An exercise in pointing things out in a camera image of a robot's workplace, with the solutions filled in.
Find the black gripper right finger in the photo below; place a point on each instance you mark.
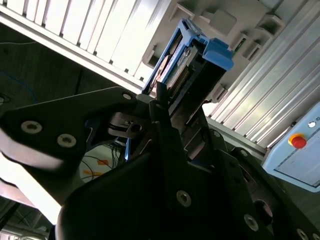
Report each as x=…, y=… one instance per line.
x=232, y=172

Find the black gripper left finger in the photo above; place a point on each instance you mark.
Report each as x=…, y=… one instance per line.
x=50, y=120

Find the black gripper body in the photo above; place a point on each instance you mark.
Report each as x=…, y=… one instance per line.
x=125, y=212

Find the hard disk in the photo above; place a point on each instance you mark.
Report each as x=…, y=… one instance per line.
x=200, y=72

